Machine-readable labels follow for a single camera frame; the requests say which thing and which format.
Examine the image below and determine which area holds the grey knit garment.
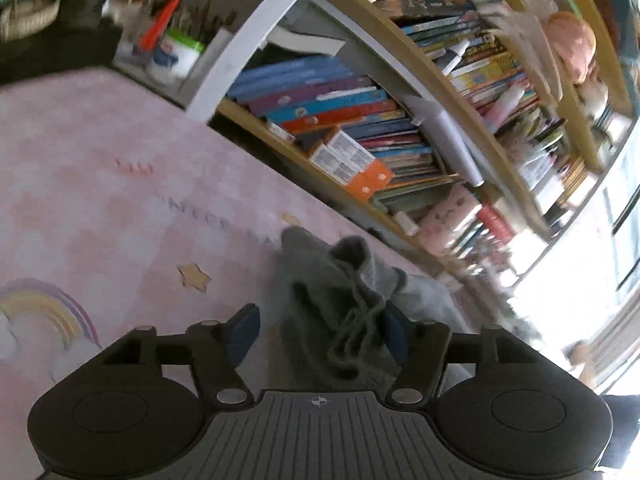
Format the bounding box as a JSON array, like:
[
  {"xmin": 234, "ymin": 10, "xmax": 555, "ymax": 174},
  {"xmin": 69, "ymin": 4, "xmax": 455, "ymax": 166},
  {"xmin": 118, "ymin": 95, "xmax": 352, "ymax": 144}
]
[{"xmin": 277, "ymin": 226, "xmax": 470, "ymax": 394}]

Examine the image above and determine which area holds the white USB charger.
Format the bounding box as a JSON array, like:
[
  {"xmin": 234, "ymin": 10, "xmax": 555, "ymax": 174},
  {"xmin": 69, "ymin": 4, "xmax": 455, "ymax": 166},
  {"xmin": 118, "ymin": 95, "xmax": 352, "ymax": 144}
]
[{"xmin": 393, "ymin": 211, "xmax": 420, "ymax": 237}]

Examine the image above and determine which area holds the pink cylindrical tumbler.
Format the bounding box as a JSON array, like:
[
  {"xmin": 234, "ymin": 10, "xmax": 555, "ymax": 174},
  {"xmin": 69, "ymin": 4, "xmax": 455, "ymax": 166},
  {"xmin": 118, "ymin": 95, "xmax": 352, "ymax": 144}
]
[{"xmin": 419, "ymin": 183, "xmax": 482, "ymax": 257}]

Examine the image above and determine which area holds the red thick dictionary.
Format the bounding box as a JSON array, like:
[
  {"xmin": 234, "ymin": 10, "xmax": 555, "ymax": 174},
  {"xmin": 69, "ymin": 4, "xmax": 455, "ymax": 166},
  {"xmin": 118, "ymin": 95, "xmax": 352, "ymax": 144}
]
[{"xmin": 476, "ymin": 204, "xmax": 515, "ymax": 245}]

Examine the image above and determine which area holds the upper orange white box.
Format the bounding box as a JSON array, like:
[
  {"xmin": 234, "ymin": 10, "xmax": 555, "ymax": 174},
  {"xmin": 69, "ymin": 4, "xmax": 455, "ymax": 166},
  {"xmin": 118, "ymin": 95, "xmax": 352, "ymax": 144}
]
[{"xmin": 323, "ymin": 128, "xmax": 394, "ymax": 200}]

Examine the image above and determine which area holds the orange white box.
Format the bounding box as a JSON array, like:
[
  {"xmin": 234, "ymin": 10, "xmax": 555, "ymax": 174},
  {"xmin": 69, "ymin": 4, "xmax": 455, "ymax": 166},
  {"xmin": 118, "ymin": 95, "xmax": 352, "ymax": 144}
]
[
  {"xmin": 323, "ymin": 128, "xmax": 394, "ymax": 200},
  {"xmin": 309, "ymin": 143, "xmax": 386, "ymax": 202}
]

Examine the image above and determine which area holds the pink checkered table mat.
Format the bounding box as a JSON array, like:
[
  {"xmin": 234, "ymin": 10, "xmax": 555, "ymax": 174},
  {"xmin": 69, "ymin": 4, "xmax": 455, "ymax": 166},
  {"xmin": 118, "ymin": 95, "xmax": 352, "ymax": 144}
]
[{"xmin": 0, "ymin": 66, "xmax": 452, "ymax": 480}]

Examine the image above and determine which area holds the lower orange white box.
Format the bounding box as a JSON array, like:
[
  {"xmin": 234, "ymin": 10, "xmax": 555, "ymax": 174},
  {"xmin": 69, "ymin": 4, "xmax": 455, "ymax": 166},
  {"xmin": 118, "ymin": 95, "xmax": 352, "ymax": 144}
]
[{"xmin": 309, "ymin": 143, "xmax": 386, "ymax": 202}]

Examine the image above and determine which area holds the wooden white bookshelf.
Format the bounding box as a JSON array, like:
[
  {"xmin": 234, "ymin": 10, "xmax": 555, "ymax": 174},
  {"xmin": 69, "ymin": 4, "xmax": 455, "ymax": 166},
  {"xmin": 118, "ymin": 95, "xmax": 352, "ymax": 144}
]
[{"xmin": 181, "ymin": 0, "xmax": 631, "ymax": 272}]

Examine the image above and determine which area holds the row of leaning books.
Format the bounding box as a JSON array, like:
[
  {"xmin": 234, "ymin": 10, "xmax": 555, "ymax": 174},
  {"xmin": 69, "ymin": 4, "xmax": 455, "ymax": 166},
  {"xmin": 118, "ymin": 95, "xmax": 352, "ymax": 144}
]
[{"xmin": 228, "ymin": 54, "xmax": 458, "ymax": 214}]

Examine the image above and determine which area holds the white spray bottle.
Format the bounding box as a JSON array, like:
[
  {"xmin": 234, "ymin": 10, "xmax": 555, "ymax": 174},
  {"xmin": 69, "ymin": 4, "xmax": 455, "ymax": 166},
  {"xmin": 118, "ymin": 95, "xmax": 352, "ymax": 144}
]
[{"xmin": 435, "ymin": 39, "xmax": 470, "ymax": 76}]

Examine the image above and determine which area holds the white green lidded jar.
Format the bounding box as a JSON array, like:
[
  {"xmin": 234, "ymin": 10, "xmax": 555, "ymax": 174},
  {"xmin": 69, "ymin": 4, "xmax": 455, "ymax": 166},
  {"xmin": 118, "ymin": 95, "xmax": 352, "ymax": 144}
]
[{"xmin": 145, "ymin": 28, "xmax": 205, "ymax": 84}]

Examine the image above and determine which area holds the red tassel ornament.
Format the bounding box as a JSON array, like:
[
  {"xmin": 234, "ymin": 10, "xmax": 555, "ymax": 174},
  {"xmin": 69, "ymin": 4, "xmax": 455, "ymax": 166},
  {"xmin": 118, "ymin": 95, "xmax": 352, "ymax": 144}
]
[{"xmin": 138, "ymin": 0, "xmax": 181, "ymax": 52}]

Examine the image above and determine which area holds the pink plush doll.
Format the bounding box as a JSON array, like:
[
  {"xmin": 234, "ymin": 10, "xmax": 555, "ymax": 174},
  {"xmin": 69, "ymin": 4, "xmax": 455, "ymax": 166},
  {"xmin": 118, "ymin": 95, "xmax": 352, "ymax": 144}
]
[{"xmin": 542, "ymin": 12, "xmax": 597, "ymax": 86}]

